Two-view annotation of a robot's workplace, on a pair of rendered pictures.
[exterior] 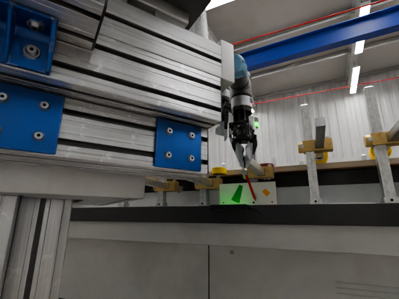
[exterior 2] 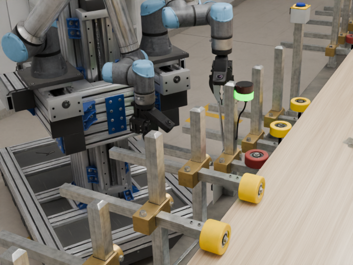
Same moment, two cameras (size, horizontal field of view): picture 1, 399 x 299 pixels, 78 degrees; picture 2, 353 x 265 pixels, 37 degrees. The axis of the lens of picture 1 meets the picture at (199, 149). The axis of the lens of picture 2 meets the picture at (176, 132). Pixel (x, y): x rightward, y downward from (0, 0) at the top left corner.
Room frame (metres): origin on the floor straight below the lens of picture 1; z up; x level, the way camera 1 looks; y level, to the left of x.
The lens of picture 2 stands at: (1.08, -1.89, 1.77)
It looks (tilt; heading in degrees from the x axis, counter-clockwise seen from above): 27 degrees down; 95
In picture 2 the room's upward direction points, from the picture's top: 2 degrees counter-clockwise
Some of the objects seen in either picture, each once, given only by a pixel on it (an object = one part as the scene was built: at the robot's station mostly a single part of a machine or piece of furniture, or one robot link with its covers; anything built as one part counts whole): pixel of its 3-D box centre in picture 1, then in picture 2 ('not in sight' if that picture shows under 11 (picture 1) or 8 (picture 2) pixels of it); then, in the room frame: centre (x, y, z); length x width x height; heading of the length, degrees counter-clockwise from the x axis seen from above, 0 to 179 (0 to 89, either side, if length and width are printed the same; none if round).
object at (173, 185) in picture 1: (165, 186); (274, 116); (1.33, 0.18, 0.81); 0.14 x 0.06 x 0.05; 65
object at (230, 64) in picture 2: (220, 111); (221, 63); (1.10, -0.10, 1.15); 0.09 x 0.08 x 0.12; 85
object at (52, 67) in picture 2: not in sight; (47, 61); (0.39, 0.13, 1.09); 0.15 x 0.15 x 0.10
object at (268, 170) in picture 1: (258, 173); (228, 161); (1.12, -0.27, 0.85); 0.14 x 0.06 x 0.05; 65
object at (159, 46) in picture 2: not in sight; (155, 40); (0.81, 0.39, 1.09); 0.15 x 0.15 x 0.10
